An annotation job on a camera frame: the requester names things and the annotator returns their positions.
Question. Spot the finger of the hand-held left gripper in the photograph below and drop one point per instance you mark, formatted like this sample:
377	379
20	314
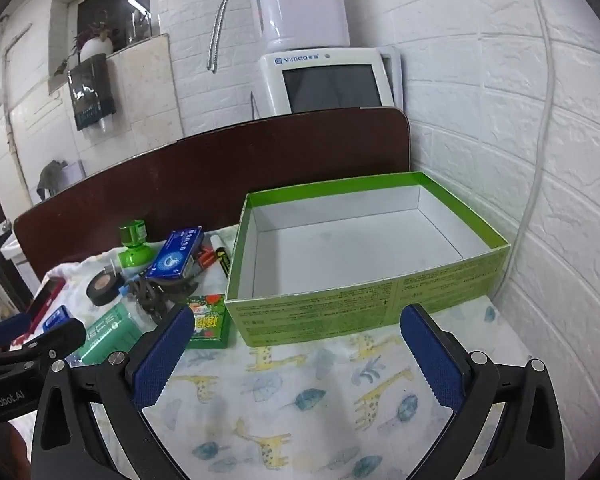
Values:
5	330
55	337

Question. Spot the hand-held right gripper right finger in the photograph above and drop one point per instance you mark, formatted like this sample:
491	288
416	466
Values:
430	355

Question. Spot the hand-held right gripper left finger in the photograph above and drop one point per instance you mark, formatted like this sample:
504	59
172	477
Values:
160	355

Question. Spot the small green red packet box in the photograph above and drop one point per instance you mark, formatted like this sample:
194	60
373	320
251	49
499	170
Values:
207	325

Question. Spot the dark hair claw clip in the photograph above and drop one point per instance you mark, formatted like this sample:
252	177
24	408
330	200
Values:
152	295

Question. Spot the blue medicine box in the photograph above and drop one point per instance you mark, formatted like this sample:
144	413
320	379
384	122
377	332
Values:
172	257

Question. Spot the green mosquito repellent device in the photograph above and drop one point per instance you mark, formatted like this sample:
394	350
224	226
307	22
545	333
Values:
135	257

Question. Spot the green cardboard box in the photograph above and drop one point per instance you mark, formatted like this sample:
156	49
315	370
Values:
330	310

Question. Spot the white cap black marker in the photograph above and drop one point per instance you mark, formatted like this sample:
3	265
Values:
223	260

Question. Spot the small blue box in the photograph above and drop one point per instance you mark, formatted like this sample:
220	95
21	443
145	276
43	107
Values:
55	317

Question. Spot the red framed phone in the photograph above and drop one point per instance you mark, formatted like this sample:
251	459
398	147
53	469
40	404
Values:
45	300

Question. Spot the teal green box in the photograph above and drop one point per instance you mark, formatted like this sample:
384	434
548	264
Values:
107	332

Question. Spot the black tape roll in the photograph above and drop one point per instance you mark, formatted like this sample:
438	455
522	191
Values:
97	290

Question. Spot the giraffe printed blanket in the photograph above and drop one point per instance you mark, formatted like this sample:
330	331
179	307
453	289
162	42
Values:
305	410

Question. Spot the grey hanging cloth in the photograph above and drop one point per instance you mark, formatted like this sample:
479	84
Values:
50	175

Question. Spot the dark brown wooden headboard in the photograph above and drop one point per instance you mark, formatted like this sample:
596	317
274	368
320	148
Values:
205	185

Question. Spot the potted plant white pot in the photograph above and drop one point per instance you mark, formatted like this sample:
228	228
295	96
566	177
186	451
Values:
92	47

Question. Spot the white screen appliance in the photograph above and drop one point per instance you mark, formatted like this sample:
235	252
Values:
275	85

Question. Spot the white water heater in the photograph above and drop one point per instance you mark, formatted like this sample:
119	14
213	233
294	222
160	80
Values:
300	0

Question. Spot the dark wall holder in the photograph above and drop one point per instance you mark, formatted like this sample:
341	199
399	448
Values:
90	95

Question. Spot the white wall pipe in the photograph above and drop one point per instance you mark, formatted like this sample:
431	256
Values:
544	110

